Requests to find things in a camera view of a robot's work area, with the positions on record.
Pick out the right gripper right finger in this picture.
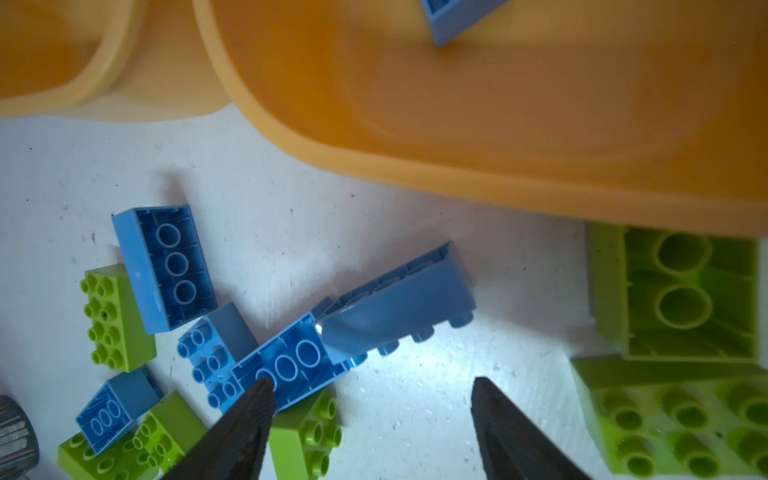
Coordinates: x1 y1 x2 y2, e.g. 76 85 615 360
471 377 587 480

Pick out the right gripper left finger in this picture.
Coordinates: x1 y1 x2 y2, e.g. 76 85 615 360
163 379 276 480

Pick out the small green lego brick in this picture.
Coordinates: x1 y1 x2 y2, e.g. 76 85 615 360
269 388 342 480

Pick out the long blue lego brick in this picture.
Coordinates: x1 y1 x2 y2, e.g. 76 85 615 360
316 242 476 364

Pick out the green square lego brick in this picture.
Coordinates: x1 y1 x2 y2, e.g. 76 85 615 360
586 222 760 363

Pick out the right yellow plastic bin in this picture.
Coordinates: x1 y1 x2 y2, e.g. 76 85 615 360
194 1 767 237

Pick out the yellow plastic bin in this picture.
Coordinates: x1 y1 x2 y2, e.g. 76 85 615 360
194 1 767 237
1 1 229 122

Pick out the left yellow plastic bin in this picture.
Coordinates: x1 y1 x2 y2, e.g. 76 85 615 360
1 1 229 122

